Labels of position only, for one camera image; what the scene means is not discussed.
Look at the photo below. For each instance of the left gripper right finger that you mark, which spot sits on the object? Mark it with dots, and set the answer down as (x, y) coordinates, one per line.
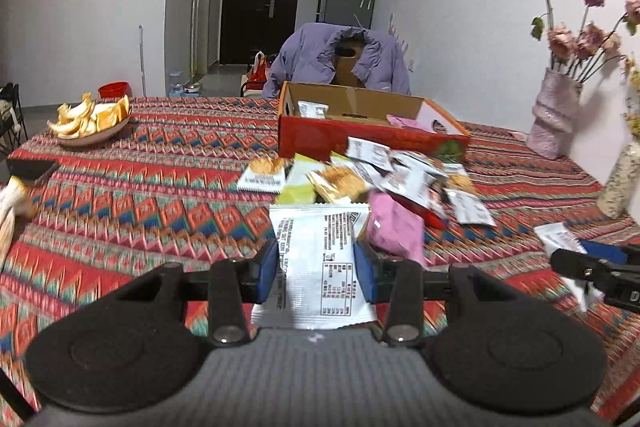
(402, 286)

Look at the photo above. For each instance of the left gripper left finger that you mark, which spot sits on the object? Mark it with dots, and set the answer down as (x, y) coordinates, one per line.
(227, 286)

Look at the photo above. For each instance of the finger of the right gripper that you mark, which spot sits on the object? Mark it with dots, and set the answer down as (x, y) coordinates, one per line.
(579, 267)
(617, 254)

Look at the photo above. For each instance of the white snack packet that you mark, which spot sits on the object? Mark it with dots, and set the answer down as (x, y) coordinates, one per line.
(316, 285)

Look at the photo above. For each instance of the yellow white chip bag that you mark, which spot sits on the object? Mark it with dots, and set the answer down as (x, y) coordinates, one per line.
(336, 184)

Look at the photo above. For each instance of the pink snack packet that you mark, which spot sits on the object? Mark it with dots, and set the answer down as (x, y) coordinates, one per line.
(408, 123)
(395, 229)

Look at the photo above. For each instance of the speckled white vase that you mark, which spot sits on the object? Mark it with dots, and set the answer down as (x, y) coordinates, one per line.
(617, 191)

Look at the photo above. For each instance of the patterned red tablecloth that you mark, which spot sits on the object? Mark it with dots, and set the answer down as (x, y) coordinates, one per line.
(165, 190)

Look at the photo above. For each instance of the biscuit picture snack packet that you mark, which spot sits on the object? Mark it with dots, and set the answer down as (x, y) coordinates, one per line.
(263, 175)

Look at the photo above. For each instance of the green snack packet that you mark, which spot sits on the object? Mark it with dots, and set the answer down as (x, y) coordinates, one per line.
(297, 189)

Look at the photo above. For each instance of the pink textured vase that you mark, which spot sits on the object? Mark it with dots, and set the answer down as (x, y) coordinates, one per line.
(554, 113)

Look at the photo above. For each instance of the red cardboard box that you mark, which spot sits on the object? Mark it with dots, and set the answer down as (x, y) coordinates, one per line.
(315, 120)

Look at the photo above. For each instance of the dried pink roses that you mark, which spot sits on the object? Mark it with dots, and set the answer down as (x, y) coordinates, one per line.
(579, 52)

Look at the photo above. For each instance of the plate of orange peels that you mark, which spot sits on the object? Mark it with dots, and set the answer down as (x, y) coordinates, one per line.
(90, 122)

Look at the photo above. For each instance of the red plastic basin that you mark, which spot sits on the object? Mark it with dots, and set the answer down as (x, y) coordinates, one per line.
(115, 89)

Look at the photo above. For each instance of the yellow white cloth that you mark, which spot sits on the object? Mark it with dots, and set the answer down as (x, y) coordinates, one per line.
(15, 203)

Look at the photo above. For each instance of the purple jacket on chair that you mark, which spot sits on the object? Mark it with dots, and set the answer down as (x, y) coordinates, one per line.
(324, 53)

